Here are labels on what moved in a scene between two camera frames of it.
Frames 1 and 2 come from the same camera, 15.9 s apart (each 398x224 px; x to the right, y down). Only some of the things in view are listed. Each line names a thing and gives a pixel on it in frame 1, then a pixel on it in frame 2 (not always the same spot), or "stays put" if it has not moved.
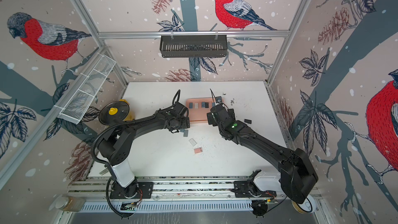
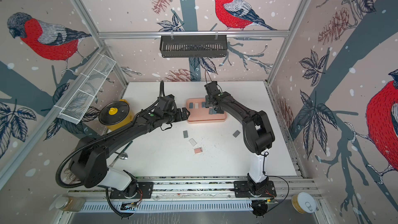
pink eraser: (198, 150) stays put
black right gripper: (211, 118) to (208, 101)
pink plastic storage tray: (198, 108) stays put
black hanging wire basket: (193, 47) stays put
